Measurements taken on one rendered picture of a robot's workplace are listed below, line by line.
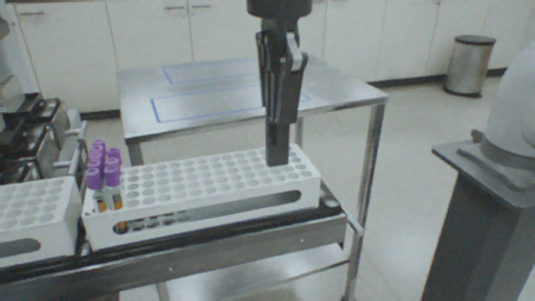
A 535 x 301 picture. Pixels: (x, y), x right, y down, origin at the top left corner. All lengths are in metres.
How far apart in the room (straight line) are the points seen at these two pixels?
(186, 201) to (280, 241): 0.14
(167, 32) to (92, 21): 0.47
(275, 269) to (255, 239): 0.67
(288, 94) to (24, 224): 0.33
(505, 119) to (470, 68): 2.61
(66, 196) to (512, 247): 0.89
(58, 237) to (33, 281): 0.05
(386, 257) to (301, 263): 0.57
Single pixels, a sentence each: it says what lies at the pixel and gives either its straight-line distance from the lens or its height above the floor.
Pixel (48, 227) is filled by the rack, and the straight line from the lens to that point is 0.49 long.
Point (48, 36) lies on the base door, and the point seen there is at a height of 0.62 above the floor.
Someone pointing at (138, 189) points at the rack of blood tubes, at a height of 0.86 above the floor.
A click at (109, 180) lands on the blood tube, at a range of 0.45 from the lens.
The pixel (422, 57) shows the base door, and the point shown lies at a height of 0.26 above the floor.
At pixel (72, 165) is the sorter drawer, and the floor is 0.75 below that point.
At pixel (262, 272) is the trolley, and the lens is 1.17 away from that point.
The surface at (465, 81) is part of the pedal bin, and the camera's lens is 3.53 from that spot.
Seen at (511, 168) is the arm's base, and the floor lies 0.73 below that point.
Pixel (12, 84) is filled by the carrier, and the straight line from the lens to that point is 0.98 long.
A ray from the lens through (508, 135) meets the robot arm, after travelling 0.91.
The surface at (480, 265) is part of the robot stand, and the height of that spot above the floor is 0.48.
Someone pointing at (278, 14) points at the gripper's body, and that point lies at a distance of 0.42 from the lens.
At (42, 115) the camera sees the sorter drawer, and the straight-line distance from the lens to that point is 0.92.
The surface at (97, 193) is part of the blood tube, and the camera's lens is 0.46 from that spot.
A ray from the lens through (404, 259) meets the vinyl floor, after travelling 1.69.
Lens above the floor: 1.14
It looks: 29 degrees down
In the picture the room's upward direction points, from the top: straight up
